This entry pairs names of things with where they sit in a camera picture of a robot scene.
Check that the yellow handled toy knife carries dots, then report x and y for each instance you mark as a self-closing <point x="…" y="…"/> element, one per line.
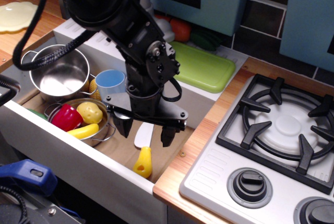
<point x="143" y="164"/>

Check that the grey toy stove top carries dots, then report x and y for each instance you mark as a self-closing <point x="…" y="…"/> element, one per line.
<point x="206" y="185"/>

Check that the green cutting board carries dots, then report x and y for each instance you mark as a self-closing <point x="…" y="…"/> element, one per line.
<point x="201" y="69"/>

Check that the black stove grate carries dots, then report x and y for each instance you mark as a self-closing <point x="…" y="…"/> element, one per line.
<point x="284" y="128"/>

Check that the grey stove knob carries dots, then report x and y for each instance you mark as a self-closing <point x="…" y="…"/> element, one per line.
<point x="249" y="188"/>
<point x="314" y="210"/>

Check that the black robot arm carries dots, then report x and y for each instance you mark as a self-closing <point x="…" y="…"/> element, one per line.
<point x="150" y="63"/>

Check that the pale yellow plate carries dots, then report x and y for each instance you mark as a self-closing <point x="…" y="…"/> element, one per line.
<point x="17" y="15"/>

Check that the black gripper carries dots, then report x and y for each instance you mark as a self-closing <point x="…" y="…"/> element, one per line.
<point x="149" y="107"/>

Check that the white sink basin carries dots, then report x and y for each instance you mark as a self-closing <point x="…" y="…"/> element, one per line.
<point x="99" y="172"/>

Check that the steel pot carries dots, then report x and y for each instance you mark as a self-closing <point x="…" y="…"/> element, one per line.
<point x="65" y="79"/>

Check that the dark green toy vegetable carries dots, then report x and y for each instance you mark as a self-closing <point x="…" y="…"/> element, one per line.
<point x="206" y="40"/>

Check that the light blue plastic cup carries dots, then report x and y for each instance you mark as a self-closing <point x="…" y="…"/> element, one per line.
<point x="110" y="83"/>

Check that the red toy pepper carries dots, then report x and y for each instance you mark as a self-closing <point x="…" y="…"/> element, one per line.
<point x="67" y="118"/>

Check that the steel pan with handles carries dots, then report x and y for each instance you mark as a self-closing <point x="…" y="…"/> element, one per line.
<point x="106" y="129"/>

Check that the teal box right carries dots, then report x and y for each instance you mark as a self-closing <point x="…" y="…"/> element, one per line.
<point x="308" y="32"/>

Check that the grey toy faucet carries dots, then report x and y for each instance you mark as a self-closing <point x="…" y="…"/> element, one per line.
<point x="163" y="24"/>

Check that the toy corn cob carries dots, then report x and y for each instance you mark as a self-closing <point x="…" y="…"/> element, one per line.
<point x="93" y="90"/>

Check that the blue clamp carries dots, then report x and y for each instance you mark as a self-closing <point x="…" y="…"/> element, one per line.
<point x="29" y="176"/>

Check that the yellow toy banana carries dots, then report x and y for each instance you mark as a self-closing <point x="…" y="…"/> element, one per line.
<point x="84" y="132"/>

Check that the yellow toy potato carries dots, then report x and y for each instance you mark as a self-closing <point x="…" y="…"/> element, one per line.
<point x="90" y="113"/>

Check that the green toy item in sink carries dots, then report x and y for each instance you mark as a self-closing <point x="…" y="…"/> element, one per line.
<point x="41" y="115"/>

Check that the orange toy tomato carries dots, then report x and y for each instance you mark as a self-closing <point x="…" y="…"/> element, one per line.
<point x="174" y="29"/>

